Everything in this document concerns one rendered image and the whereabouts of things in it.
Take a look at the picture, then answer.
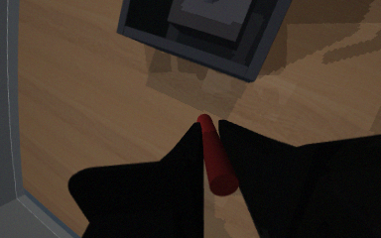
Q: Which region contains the dark grey open box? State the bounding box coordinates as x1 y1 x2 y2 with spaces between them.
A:
117 0 292 82

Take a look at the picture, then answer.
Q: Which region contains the dark red peg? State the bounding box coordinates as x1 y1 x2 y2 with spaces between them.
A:
196 114 239 196

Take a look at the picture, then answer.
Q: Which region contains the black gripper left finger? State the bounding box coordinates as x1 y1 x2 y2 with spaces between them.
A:
67 122 204 238

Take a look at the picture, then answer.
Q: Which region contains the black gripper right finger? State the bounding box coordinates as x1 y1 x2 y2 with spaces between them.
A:
218 119 381 238

